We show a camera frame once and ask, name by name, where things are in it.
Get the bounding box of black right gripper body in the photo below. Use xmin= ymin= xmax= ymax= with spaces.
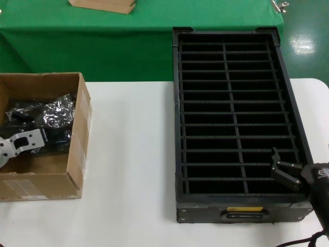
xmin=300 ymin=162 xmax=329 ymax=231

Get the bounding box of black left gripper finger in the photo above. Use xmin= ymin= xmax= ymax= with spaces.
xmin=5 ymin=107 xmax=34 ymax=124

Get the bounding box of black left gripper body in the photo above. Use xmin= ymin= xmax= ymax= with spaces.
xmin=0 ymin=121 xmax=39 ymax=137

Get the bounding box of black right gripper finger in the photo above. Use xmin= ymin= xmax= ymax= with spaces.
xmin=270 ymin=147 xmax=303 ymax=192

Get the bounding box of translucent antistatic bag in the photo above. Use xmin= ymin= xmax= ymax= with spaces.
xmin=6 ymin=94 xmax=78 ymax=134

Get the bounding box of bagged graphics card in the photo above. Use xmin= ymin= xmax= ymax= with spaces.
xmin=45 ymin=130 xmax=73 ymax=155

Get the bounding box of yellow container label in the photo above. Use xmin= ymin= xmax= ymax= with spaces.
xmin=227 ymin=206 xmax=263 ymax=213

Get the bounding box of black slotted container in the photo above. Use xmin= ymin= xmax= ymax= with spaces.
xmin=171 ymin=26 xmax=315 ymax=224

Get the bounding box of open brown cardboard box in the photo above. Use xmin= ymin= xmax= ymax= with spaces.
xmin=0 ymin=72 xmax=93 ymax=200

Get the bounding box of green tablecloth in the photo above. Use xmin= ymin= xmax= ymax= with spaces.
xmin=0 ymin=0 xmax=285 ymax=82

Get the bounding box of wooden block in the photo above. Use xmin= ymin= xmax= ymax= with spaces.
xmin=68 ymin=0 xmax=136 ymax=15

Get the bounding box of metal binder clip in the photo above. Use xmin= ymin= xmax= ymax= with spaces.
xmin=271 ymin=0 xmax=289 ymax=13

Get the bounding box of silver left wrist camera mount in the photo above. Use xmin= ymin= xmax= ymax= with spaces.
xmin=9 ymin=128 xmax=49 ymax=157

